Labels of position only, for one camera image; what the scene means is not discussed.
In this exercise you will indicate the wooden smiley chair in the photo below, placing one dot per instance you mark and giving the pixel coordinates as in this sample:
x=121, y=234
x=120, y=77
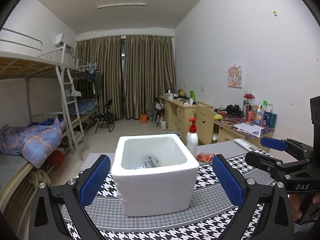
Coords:
x=205, y=124

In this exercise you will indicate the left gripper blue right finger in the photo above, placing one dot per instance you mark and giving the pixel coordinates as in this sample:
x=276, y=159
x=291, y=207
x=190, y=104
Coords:
x=275, y=221

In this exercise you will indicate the blue carton on desk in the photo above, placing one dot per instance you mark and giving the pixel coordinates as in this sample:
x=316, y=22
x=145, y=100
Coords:
x=269, y=120

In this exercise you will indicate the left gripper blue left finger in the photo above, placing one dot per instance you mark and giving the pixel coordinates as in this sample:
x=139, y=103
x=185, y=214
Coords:
x=46, y=220

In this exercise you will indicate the houndstooth table mat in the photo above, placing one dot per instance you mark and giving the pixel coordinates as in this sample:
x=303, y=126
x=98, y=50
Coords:
x=208, y=200

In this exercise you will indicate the brown window curtains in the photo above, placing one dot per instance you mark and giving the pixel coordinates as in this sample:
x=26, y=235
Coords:
x=134, y=70

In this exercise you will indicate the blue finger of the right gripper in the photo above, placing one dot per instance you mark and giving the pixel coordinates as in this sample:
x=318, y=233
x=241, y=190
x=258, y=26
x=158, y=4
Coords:
x=272, y=143

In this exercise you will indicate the black folding chair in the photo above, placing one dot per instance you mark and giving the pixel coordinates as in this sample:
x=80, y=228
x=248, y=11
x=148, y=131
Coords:
x=106, y=117

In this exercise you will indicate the white remote control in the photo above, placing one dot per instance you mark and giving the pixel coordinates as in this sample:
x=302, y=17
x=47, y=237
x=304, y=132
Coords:
x=245, y=145

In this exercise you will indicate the white papers on desk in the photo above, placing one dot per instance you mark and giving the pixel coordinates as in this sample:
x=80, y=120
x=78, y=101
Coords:
x=249, y=128

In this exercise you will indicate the white foam box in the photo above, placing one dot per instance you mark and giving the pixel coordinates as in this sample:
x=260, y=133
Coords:
x=159, y=190

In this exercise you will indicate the grey cloth in box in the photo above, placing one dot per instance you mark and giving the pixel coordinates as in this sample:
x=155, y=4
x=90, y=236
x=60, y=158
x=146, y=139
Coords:
x=150, y=162

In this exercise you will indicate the metal bunk bed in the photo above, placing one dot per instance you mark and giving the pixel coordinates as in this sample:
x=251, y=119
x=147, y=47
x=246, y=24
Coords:
x=38, y=85

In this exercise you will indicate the cartoon wall poster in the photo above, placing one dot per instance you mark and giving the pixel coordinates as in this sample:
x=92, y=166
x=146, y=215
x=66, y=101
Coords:
x=234, y=78

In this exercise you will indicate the white air conditioner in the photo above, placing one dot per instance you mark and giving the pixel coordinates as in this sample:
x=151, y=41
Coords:
x=60, y=41

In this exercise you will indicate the ceiling tube light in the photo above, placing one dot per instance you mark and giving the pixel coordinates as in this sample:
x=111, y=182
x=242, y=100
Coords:
x=114, y=5

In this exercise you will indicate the person's right hand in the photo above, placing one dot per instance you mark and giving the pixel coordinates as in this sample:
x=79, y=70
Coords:
x=295, y=207

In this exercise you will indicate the orange box on floor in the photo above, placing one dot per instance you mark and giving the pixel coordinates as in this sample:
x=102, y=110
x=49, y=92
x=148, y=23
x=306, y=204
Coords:
x=144, y=118

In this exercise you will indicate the wooden desk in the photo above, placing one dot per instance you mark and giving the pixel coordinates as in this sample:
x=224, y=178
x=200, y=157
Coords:
x=177, y=116

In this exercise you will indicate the blue plaid quilt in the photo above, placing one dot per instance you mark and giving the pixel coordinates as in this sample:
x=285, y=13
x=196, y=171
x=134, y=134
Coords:
x=35, y=143

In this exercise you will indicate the white red pump bottle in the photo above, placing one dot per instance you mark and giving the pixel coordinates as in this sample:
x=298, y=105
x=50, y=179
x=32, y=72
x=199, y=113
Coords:
x=192, y=138

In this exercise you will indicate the red snack packet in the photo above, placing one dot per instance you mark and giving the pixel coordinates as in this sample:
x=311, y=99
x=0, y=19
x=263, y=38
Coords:
x=205, y=157

